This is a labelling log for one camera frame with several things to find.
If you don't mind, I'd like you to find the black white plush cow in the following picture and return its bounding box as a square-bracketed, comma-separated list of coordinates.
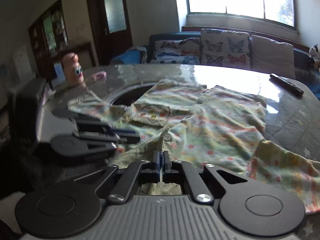
[309, 44, 320, 72]

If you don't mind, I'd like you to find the dark wooden cabinet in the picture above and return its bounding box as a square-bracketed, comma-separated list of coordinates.
[28, 0, 97, 82]

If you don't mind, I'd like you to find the lying butterfly print cushion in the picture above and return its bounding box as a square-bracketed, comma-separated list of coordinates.
[150, 37, 201, 64]

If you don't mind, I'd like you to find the black remote control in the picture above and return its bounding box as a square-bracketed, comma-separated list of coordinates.
[270, 74, 304, 98]

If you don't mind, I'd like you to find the colourful patterned child's shirt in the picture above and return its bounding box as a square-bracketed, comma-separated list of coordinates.
[68, 79, 319, 213]

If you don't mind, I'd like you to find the plain beige cushion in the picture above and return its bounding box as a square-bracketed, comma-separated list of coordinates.
[251, 35, 296, 79]

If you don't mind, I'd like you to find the upright butterfly print cushion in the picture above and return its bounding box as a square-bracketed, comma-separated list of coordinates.
[201, 29, 251, 70]

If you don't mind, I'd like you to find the pink cartoon water bottle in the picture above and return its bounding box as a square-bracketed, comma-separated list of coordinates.
[61, 53, 84, 87]

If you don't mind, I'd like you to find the dark wooden door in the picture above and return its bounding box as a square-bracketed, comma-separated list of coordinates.
[87, 0, 133, 65]

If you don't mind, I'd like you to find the small pink toy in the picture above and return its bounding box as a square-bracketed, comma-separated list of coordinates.
[92, 71, 107, 82]

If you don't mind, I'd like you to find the blue sofa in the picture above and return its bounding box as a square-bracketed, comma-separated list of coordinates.
[111, 29, 319, 98]

